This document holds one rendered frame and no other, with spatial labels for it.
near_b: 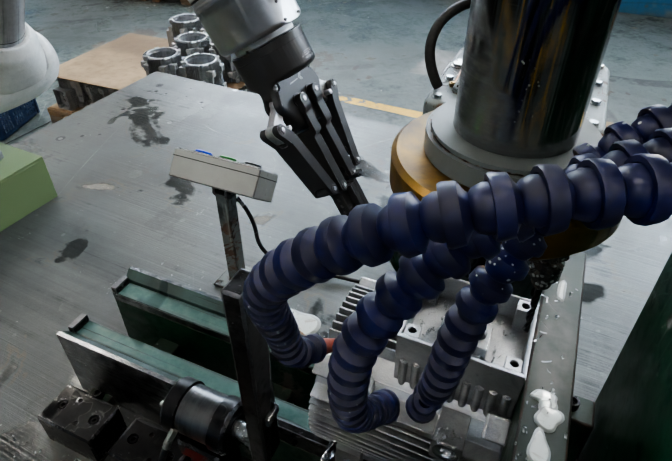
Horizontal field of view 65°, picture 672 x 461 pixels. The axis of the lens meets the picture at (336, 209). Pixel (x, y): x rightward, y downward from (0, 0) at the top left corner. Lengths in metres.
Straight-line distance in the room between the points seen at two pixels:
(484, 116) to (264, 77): 0.22
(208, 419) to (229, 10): 0.41
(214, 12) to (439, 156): 0.24
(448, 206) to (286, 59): 0.36
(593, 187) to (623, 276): 1.04
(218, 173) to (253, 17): 0.44
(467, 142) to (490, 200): 0.22
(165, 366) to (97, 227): 0.56
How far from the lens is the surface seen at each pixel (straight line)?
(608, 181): 0.17
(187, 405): 0.62
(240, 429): 0.61
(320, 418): 0.61
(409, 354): 0.54
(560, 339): 0.56
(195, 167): 0.92
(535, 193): 0.17
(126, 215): 1.31
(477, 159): 0.37
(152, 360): 0.83
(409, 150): 0.41
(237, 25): 0.50
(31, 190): 1.40
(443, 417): 0.56
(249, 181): 0.86
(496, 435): 0.55
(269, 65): 0.51
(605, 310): 1.12
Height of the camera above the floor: 1.54
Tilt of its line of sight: 37 degrees down
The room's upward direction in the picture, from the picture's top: straight up
